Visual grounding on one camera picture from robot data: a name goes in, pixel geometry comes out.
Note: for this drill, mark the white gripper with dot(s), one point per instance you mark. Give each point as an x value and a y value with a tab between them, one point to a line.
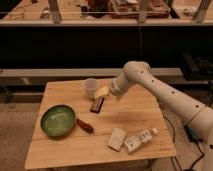
118	87

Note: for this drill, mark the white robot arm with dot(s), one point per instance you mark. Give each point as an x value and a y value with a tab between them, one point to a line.
196	115

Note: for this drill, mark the green ceramic bowl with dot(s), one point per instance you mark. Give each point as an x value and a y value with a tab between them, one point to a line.
58	121

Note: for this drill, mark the translucent plastic cup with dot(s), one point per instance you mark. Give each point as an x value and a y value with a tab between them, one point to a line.
91	85

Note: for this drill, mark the dark chocolate bar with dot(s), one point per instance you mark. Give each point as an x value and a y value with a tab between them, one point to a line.
97	105

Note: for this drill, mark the brown sausage toy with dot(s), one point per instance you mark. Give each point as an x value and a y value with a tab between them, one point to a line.
85	126

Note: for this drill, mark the white plastic bottle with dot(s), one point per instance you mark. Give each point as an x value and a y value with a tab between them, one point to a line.
136	141

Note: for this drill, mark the wooden shelf rack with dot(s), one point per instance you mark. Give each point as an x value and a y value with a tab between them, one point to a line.
106	12

